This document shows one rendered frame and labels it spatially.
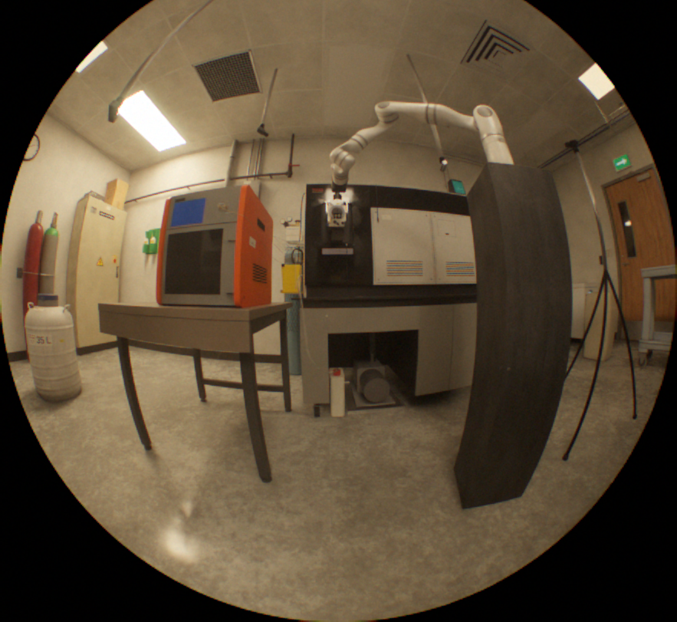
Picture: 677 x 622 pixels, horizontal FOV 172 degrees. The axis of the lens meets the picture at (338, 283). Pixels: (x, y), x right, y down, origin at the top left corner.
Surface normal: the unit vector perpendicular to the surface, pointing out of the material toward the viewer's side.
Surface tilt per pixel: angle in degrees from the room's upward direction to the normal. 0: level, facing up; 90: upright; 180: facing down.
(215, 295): 90
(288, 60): 180
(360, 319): 90
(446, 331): 90
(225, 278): 90
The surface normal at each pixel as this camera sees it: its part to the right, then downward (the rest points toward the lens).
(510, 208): -0.25, -0.05
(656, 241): -1.00, 0.01
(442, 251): 0.05, -0.06
